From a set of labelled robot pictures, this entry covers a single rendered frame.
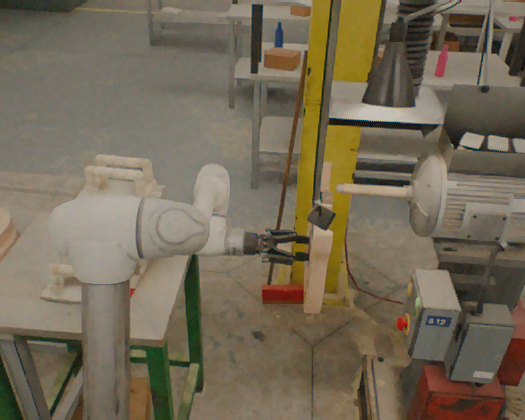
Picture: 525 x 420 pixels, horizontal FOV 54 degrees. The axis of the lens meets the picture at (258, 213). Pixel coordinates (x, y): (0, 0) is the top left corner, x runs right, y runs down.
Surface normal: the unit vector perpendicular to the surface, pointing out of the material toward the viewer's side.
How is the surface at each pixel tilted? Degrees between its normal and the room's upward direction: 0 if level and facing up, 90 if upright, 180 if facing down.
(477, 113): 90
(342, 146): 90
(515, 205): 62
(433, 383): 0
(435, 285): 0
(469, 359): 90
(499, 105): 90
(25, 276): 0
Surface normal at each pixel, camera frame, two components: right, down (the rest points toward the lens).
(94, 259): -0.06, 0.23
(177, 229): 0.17, -0.08
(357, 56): -0.09, 0.55
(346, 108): -0.04, -0.31
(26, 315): 0.03, -0.83
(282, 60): -0.34, 0.52
